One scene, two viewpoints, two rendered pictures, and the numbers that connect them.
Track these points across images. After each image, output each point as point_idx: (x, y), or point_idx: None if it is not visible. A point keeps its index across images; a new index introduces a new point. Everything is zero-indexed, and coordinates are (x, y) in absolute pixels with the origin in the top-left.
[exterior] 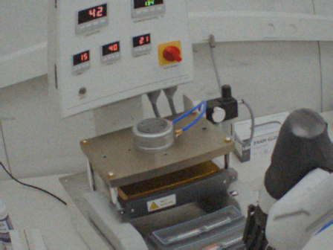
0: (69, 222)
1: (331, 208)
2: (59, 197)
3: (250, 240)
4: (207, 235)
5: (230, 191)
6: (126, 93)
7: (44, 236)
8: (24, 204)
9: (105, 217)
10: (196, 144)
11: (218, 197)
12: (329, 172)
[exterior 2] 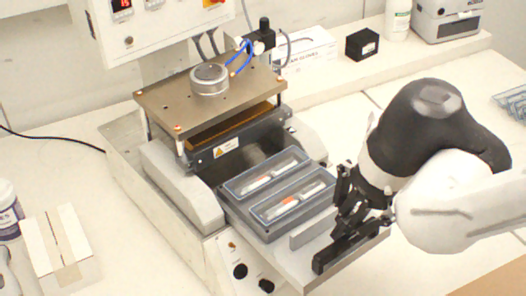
0: (106, 173)
1: (513, 218)
2: (89, 142)
3: (346, 205)
4: (279, 184)
5: (286, 127)
6: (175, 38)
7: (73, 205)
8: (37, 165)
9: (168, 173)
10: (250, 85)
11: (273, 131)
12: (477, 155)
